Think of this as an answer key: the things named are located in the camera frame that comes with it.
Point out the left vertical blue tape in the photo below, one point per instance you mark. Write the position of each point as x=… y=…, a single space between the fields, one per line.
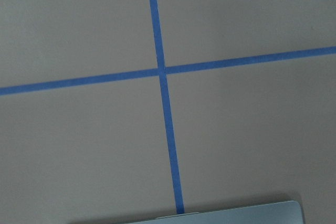
x=165 y=96

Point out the silver grey laptop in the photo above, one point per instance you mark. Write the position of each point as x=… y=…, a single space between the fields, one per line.
x=279 y=212

